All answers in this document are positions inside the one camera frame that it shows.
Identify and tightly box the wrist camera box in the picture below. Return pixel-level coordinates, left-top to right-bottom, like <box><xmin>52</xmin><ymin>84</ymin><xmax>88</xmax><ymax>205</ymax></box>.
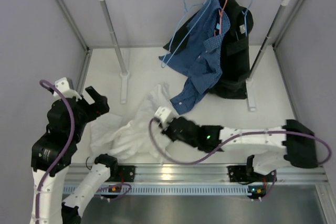
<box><xmin>54</xmin><ymin>77</ymin><xmax>82</xmax><ymax>101</ymax></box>
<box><xmin>154</xmin><ymin>106</ymin><xmax>175</xmax><ymax>129</ymax></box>

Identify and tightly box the perforated cable duct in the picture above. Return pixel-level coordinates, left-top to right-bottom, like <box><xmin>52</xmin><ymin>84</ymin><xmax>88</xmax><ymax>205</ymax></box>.
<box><xmin>96</xmin><ymin>185</ymin><xmax>254</xmax><ymax>196</ymax></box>

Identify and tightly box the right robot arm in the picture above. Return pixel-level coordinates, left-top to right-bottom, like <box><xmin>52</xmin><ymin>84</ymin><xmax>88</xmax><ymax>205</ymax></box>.
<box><xmin>159</xmin><ymin>116</ymin><xmax>319</xmax><ymax>181</ymax></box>

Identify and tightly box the blue checked shirt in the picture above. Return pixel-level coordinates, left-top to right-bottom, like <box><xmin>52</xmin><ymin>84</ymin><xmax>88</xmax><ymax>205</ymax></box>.
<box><xmin>159</xmin><ymin>0</ymin><xmax>230</xmax><ymax>115</ymax></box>

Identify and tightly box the pink wire hanger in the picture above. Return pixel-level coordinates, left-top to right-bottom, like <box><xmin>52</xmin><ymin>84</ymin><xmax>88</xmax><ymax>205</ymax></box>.
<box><xmin>214</xmin><ymin>0</ymin><xmax>228</xmax><ymax>36</ymax></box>

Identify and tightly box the white shirt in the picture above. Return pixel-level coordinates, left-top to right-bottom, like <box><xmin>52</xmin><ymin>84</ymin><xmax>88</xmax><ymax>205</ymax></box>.
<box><xmin>90</xmin><ymin>82</ymin><xmax>176</xmax><ymax>163</ymax></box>

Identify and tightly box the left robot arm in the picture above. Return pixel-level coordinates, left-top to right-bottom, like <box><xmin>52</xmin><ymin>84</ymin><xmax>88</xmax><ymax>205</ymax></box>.
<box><xmin>30</xmin><ymin>85</ymin><xmax>119</xmax><ymax>223</ymax></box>

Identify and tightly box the metal clothes rack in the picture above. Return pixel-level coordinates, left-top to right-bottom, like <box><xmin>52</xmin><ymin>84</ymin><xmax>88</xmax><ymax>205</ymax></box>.
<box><xmin>92</xmin><ymin>0</ymin><xmax>297</xmax><ymax>112</ymax></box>

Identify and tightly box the aluminium frame post right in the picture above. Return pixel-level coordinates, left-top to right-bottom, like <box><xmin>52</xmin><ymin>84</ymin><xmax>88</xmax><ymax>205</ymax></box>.
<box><xmin>272</xmin><ymin>0</ymin><xmax>306</xmax><ymax>49</ymax></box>

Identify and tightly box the black shirt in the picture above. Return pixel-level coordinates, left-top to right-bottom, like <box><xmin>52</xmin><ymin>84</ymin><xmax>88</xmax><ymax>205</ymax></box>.
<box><xmin>173</xmin><ymin>0</ymin><xmax>250</xmax><ymax>100</ymax></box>

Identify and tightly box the empty light blue hanger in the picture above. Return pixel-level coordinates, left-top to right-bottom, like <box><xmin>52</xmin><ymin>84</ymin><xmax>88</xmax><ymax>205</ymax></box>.
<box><xmin>161</xmin><ymin>0</ymin><xmax>206</xmax><ymax>69</ymax></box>

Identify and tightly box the aluminium frame post left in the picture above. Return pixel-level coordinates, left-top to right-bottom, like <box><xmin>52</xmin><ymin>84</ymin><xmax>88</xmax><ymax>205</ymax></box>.
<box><xmin>55</xmin><ymin>0</ymin><xmax>89</xmax><ymax>52</ymax></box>

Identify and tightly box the aluminium frame post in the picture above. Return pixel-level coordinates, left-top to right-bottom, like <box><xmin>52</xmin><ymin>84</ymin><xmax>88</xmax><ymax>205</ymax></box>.
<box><xmin>272</xmin><ymin>0</ymin><xmax>306</xmax><ymax>49</ymax></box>
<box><xmin>55</xmin><ymin>0</ymin><xmax>89</xmax><ymax>52</ymax></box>

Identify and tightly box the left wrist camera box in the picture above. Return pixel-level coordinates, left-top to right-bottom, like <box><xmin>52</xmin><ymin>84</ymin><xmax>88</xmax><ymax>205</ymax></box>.
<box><xmin>54</xmin><ymin>77</ymin><xmax>82</xmax><ymax>101</ymax></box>

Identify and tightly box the blue hanger under black shirt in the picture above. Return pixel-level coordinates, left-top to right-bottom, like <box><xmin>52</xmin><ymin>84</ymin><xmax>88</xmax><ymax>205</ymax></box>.
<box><xmin>235</xmin><ymin>0</ymin><xmax>254</xmax><ymax>40</ymax></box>

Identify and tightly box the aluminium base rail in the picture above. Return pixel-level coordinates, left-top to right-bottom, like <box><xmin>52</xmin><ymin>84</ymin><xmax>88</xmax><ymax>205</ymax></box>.
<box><xmin>62</xmin><ymin>163</ymin><xmax>329</xmax><ymax>184</ymax></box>

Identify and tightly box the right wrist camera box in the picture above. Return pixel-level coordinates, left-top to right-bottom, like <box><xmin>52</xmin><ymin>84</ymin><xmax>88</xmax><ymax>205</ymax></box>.
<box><xmin>154</xmin><ymin>106</ymin><xmax>175</xmax><ymax>129</ymax></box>

